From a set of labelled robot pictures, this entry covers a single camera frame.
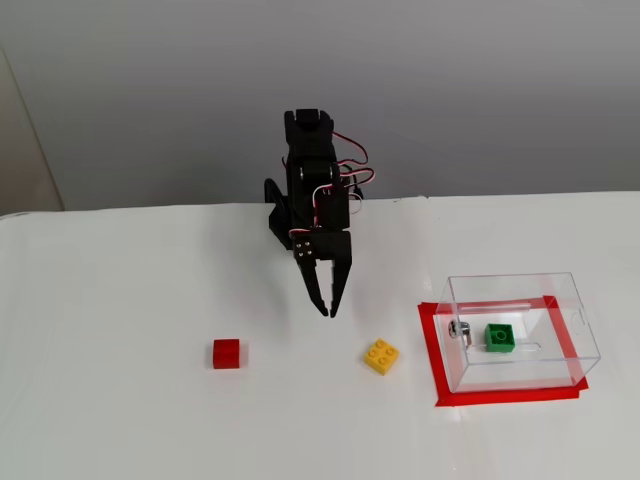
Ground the green lego brick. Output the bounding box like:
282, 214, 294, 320
483, 322, 517, 353

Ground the red white black arm cable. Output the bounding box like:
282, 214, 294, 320
281, 130, 377, 214

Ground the black robot base clamp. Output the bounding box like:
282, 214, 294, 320
263, 177, 294, 251

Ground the red tape frame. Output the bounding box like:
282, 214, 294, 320
417, 294, 590, 408

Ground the metal box lock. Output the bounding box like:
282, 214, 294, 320
447, 319, 474, 347

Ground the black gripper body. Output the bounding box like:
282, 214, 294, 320
290, 182, 354, 264

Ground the yellow lego brick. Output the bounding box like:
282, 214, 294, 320
363, 337, 402, 376

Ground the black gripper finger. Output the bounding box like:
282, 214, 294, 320
327, 258, 354, 320
292, 238, 331, 319

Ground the transparent plastic box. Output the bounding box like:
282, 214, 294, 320
434, 271, 603, 395

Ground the red white black gripper cable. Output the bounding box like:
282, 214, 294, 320
288, 184, 336, 239

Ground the red lego brick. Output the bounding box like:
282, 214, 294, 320
211, 338, 249, 371

